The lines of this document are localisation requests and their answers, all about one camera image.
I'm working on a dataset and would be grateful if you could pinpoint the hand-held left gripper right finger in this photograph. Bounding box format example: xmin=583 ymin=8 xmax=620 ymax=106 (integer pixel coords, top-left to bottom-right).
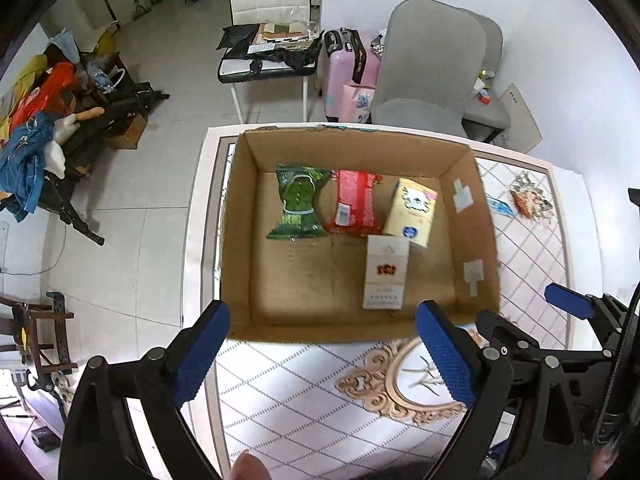
xmin=415 ymin=300 xmax=588 ymax=480

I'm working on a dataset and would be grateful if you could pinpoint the white plush toy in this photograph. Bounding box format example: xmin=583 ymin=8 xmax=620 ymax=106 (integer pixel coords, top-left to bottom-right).
xmin=44 ymin=114 xmax=82 ymax=180

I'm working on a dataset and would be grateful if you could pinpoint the small black device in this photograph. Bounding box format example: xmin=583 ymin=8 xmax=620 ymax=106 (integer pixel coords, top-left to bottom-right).
xmin=31 ymin=426 xmax=62 ymax=454

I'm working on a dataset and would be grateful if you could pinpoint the pink gift bag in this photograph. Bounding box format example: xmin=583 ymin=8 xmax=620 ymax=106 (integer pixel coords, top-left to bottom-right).
xmin=341 ymin=81 xmax=377 ymax=124

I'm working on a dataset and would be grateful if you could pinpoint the small brown carton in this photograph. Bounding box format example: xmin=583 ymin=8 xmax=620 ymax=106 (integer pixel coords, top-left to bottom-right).
xmin=106 ymin=112 xmax=147 ymax=151

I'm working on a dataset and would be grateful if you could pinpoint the white cigarette box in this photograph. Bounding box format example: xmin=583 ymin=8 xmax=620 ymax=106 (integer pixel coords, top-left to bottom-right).
xmin=361 ymin=234 xmax=411 ymax=311

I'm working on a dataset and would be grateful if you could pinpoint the dark wooden stool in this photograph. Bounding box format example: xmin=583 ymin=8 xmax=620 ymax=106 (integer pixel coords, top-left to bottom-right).
xmin=0 ymin=290 xmax=77 ymax=378

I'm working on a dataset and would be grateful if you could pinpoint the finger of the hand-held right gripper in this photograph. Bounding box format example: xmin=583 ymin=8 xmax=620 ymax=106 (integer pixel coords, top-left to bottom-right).
xmin=544 ymin=282 xmax=636 ymax=342
xmin=475 ymin=309 xmax=621 ymax=367

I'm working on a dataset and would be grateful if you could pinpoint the black bag on chair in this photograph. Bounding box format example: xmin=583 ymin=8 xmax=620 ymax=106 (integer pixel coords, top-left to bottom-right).
xmin=216 ymin=25 xmax=261 ymax=52

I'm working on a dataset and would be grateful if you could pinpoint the yellow tissue pack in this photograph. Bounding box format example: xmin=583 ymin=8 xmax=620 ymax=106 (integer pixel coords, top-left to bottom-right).
xmin=382 ymin=177 xmax=439 ymax=248

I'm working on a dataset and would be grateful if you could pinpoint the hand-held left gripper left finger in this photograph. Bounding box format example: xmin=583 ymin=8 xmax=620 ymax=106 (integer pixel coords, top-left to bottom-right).
xmin=59 ymin=300 xmax=232 ymax=480

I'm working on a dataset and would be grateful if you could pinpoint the person's left hand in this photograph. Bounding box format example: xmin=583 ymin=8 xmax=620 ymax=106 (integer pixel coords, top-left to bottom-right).
xmin=232 ymin=451 xmax=272 ymax=480

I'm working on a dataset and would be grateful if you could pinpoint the blue patterned cloth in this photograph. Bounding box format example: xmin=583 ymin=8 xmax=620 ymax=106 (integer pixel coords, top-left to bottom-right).
xmin=0 ymin=111 xmax=57 ymax=224

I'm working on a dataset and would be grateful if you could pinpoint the blue wrapper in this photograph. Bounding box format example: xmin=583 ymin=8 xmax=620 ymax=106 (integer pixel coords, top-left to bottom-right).
xmin=486 ymin=196 xmax=516 ymax=219

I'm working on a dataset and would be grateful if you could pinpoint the grey upholstered chair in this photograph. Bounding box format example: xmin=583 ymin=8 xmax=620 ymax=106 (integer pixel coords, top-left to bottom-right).
xmin=371 ymin=0 xmax=512 ymax=145

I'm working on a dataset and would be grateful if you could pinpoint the green snack packet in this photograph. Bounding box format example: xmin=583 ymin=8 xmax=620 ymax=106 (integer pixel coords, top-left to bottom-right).
xmin=266 ymin=162 xmax=332 ymax=241

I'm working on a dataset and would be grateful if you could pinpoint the black folding stand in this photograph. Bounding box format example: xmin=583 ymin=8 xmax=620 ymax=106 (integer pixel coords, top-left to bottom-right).
xmin=37 ymin=81 xmax=171 ymax=247

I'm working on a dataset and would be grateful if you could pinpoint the orange snack wrapper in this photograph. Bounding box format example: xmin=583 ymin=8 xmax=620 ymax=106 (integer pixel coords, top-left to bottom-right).
xmin=510 ymin=172 xmax=555 ymax=222

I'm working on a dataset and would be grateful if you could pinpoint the white flat board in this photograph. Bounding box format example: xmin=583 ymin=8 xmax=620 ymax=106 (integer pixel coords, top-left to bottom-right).
xmin=499 ymin=83 xmax=544 ymax=154

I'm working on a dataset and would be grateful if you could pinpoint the stack of papers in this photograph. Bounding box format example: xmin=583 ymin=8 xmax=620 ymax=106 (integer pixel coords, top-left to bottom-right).
xmin=247 ymin=20 xmax=321 ymax=53

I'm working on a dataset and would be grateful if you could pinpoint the yellow cloth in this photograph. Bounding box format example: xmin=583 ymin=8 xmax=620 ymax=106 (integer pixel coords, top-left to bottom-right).
xmin=0 ymin=54 xmax=48 ymax=138

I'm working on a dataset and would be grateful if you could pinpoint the brown cardboard box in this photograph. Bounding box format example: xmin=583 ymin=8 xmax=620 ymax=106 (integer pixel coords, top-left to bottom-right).
xmin=216 ymin=124 xmax=502 ymax=345

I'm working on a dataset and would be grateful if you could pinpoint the red snack packet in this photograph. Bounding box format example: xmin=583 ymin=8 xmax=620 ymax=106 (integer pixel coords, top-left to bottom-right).
xmin=322 ymin=169 xmax=385 ymax=237

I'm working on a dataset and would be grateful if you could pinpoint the pink suitcase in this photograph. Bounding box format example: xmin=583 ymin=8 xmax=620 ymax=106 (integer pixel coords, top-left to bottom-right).
xmin=319 ymin=28 xmax=383 ymax=123

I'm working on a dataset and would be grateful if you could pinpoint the red plastic bag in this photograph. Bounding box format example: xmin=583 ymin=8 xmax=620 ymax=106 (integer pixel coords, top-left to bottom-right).
xmin=9 ymin=62 xmax=77 ymax=132

